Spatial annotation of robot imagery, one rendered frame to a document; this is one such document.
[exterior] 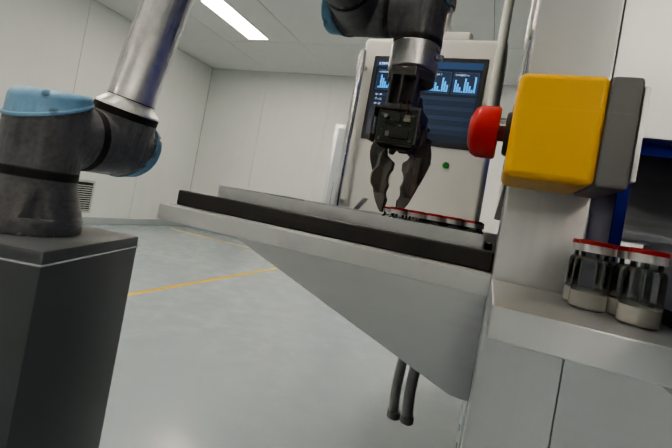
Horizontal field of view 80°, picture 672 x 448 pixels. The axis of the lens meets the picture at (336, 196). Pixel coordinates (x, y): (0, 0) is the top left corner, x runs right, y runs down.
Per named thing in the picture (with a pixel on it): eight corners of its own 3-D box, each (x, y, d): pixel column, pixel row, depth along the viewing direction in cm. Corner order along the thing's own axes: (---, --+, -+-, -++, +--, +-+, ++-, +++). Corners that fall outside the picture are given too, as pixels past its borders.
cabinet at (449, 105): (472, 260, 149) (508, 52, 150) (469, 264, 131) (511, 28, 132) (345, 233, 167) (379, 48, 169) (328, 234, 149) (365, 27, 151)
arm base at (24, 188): (-66, 221, 58) (-52, 154, 58) (19, 217, 73) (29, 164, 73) (36, 240, 58) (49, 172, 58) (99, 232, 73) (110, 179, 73)
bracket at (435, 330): (468, 391, 47) (488, 282, 47) (467, 401, 44) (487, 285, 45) (230, 314, 60) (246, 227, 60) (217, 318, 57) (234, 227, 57)
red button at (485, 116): (514, 165, 32) (523, 116, 32) (517, 157, 28) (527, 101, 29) (465, 159, 34) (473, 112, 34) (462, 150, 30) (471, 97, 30)
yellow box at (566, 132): (598, 199, 31) (614, 109, 31) (628, 191, 25) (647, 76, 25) (495, 185, 34) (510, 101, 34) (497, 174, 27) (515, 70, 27)
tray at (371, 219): (482, 254, 66) (486, 233, 66) (478, 267, 42) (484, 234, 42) (299, 216, 78) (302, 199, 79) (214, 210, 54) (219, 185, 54)
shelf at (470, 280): (523, 261, 99) (524, 253, 99) (587, 321, 34) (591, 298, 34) (343, 224, 117) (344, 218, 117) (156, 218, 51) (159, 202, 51)
